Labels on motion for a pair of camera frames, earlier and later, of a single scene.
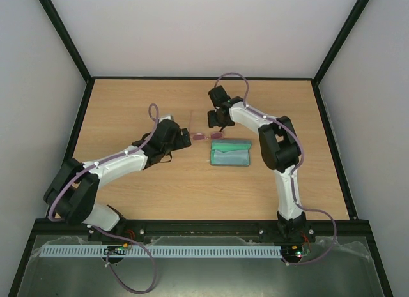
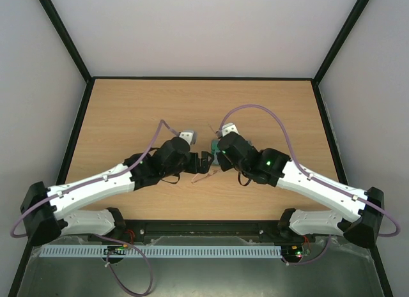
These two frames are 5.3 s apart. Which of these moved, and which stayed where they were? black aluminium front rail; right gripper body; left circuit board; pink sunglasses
Moved: right gripper body; pink sunglasses
Stayed: left circuit board; black aluminium front rail
